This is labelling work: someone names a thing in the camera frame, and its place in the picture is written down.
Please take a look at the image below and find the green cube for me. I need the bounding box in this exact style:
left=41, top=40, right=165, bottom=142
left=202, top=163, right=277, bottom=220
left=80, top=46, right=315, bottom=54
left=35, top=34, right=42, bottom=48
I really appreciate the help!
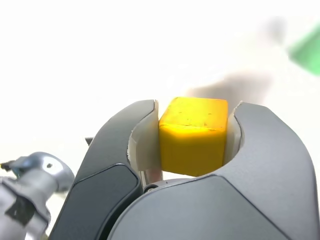
left=287, top=21, right=320, bottom=77

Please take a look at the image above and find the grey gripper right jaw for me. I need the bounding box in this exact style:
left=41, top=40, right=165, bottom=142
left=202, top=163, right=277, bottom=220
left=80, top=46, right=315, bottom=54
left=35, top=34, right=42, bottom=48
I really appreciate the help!
left=106, top=100, right=320, bottom=240

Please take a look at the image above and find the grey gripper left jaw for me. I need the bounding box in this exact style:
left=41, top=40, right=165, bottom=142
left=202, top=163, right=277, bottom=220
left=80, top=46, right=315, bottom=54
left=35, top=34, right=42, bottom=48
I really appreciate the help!
left=48, top=98, right=166, bottom=240

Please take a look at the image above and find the yellow cube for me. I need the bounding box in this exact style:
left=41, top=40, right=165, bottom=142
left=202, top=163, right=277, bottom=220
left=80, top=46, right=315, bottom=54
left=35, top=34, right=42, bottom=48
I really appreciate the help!
left=158, top=96, right=230, bottom=177

